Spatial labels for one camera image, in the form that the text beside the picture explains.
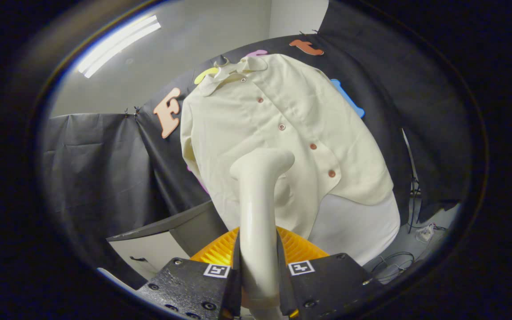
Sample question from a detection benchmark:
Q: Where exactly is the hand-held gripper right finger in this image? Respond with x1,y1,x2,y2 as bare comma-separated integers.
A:
276,226,388,319

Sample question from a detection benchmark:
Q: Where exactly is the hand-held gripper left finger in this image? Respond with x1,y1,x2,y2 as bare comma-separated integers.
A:
135,227,242,320

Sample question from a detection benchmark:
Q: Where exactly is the white garment steamer head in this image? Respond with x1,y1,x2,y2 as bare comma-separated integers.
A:
229,148,296,320

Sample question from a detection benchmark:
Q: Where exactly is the cream button shirt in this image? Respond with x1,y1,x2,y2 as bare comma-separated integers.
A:
180,53,394,240

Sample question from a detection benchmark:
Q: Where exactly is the white clothes hanger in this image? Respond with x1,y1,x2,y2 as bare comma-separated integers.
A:
212,54,244,80

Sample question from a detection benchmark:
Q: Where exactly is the grey cabinet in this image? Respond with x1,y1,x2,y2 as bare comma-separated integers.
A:
106,200,230,281

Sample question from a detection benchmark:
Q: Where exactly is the thin black stand pole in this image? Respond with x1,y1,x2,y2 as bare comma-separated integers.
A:
400,128,422,234

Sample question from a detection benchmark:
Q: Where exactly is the black backdrop cloth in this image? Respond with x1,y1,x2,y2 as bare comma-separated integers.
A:
40,0,476,289

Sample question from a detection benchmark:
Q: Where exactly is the ceiling light panel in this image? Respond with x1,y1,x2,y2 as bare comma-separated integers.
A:
77,15,162,79

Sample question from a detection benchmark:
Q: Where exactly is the black floor cable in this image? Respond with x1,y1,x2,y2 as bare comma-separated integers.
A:
372,251,416,283

